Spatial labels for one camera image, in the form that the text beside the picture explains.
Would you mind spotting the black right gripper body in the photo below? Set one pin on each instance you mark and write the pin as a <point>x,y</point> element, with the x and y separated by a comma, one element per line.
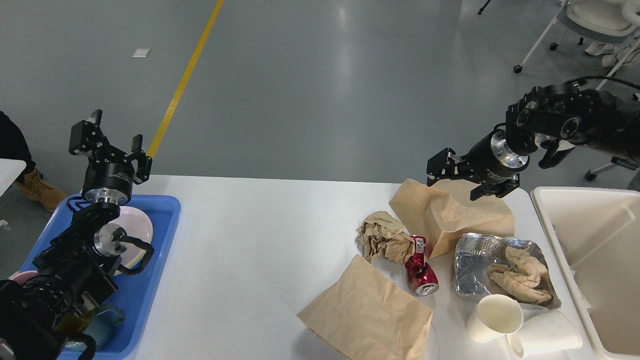
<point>492,161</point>

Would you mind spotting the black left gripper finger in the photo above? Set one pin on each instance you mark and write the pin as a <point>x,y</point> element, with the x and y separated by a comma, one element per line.
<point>143,162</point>
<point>88,140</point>

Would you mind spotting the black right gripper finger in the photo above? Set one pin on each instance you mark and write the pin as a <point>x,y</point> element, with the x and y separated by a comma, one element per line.
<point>447,165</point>
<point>500,190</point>

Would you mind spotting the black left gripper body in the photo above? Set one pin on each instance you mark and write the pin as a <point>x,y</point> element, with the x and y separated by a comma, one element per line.
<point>110,182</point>

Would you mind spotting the pink plate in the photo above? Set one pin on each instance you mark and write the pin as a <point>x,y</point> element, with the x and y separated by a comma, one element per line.
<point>136,224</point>

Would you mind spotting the pink mug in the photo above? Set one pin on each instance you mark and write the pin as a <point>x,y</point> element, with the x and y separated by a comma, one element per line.
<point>20,277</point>

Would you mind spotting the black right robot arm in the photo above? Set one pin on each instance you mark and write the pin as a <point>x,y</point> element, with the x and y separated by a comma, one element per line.
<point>555,118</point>

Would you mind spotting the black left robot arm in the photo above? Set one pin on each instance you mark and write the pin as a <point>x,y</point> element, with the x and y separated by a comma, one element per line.
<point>75,274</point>

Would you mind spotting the brown paper bag rear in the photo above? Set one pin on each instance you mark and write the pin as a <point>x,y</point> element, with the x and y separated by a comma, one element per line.
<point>442,213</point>

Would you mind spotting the tan work boot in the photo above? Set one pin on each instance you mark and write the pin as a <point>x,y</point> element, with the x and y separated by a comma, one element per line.
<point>33,185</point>

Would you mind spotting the silver foil wrapper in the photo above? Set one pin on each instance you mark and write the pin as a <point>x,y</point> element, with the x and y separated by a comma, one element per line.
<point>476,253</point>

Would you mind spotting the white table corner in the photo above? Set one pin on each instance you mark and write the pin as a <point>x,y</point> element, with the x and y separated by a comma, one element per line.
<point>10,169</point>

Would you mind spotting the crumpled brown napkin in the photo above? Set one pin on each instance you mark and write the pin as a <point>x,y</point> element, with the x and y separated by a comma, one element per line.
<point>522,277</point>

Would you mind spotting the white chair leg caster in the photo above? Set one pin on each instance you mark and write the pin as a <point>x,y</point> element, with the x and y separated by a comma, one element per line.
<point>629,164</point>

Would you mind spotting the crumpled brown paper ball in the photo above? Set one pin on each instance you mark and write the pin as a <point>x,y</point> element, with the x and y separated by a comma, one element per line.
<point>383,236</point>

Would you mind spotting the white paper scrap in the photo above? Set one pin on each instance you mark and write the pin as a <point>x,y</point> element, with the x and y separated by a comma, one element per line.
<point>141,53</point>

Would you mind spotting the white plastic bin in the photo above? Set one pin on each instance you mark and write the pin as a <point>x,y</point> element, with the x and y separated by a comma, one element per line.
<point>595,236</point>

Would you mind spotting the blue plastic tray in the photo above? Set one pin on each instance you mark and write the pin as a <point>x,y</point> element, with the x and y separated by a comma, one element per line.
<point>135,293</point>

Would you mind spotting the crushed red soda can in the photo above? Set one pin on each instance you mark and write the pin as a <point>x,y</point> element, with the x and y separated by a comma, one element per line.
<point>420,276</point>

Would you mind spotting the teal mug yellow inside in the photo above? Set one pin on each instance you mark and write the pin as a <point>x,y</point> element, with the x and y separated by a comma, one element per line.
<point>99,323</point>

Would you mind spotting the flat brown paper bag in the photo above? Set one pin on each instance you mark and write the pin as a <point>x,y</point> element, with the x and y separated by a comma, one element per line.
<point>365,316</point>

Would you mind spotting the white office chair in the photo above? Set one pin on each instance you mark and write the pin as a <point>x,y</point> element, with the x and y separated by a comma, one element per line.
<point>602,21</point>

